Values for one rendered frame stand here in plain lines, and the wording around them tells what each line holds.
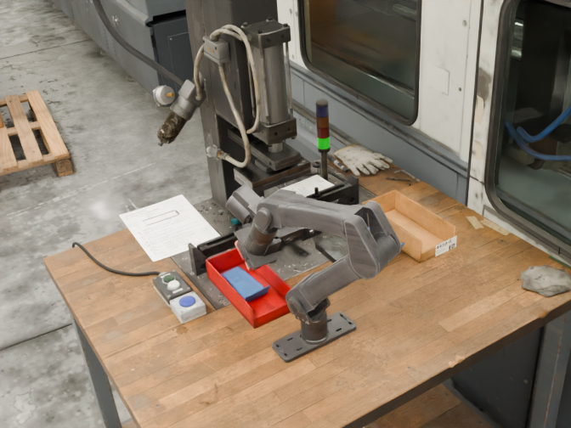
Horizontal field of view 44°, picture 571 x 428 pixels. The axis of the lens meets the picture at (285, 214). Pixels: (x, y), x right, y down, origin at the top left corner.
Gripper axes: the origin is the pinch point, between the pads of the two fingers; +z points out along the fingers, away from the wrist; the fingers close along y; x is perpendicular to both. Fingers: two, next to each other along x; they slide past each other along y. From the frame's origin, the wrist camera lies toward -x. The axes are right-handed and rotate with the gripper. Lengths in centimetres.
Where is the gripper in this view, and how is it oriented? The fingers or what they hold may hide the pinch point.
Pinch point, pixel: (248, 262)
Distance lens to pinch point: 173.8
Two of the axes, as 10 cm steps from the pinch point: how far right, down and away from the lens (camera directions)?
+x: -8.4, 3.0, -4.4
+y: -4.7, -8.0, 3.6
